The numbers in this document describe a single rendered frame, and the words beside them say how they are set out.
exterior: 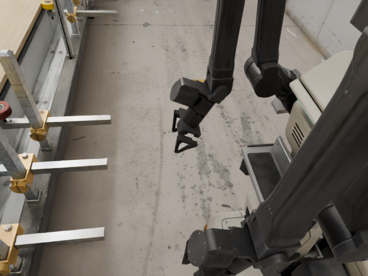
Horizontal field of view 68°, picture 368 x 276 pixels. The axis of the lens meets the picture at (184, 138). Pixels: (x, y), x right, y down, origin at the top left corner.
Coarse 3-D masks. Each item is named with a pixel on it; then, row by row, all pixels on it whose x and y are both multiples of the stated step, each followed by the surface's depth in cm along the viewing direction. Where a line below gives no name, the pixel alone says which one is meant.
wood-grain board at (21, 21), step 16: (0, 0) 169; (16, 0) 171; (32, 0) 172; (0, 16) 155; (16, 16) 156; (32, 16) 158; (0, 32) 144; (16, 32) 145; (0, 48) 134; (16, 48) 135; (0, 64) 125; (0, 80) 117
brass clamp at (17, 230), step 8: (8, 224) 83; (16, 224) 83; (0, 232) 81; (8, 232) 82; (16, 232) 82; (8, 240) 80; (16, 248) 82; (8, 256) 77; (16, 256) 81; (0, 264) 76; (8, 264) 77; (0, 272) 76; (8, 272) 77
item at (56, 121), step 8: (8, 120) 111; (16, 120) 111; (24, 120) 112; (48, 120) 113; (56, 120) 113; (64, 120) 113; (72, 120) 114; (80, 120) 114; (88, 120) 114; (96, 120) 115; (104, 120) 116; (8, 128) 111; (16, 128) 112
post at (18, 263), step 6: (0, 240) 74; (0, 246) 74; (6, 246) 77; (0, 252) 74; (6, 252) 77; (0, 258) 76; (18, 258) 84; (18, 264) 84; (12, 270) 83; (18, 270) 84
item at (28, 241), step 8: (56, 232) 84; (64, 232) 84; (72, 232) 84; (80, 232) 84; (88, 232) 84; (96, 232) 84; (104, 232) 85; (16, 240) 81; (24, 240) 81; (32, 240) 81; (40, 240) 82; (48, 240) 82; (56, 240) 82; (64, 240) 82; (72, 240) 83; (80, 240) 84; (88, 240) 85; (96, 240) 85; (24, 248) 82
